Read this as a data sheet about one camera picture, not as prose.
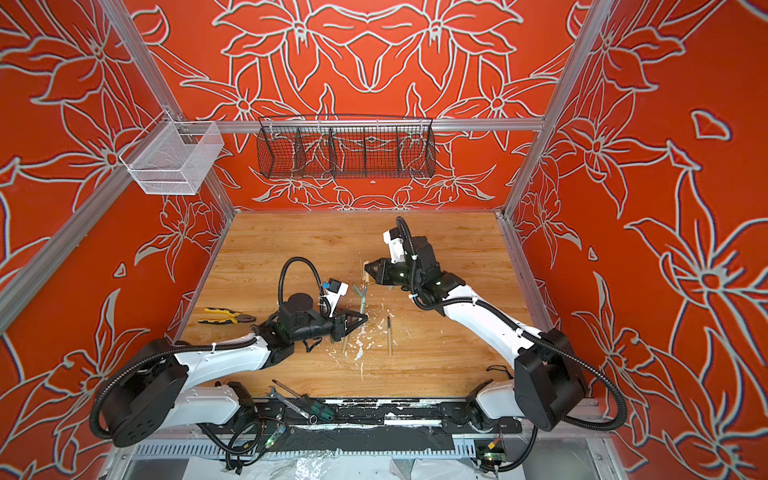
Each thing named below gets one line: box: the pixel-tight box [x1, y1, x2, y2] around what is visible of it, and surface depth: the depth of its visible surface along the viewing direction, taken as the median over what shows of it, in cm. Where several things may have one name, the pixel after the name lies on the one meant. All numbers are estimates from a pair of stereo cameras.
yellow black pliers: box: [198, 307, 257, 324], surface depth 92 cm
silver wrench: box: [267, 386, 318, 425], surface depth 77 cm
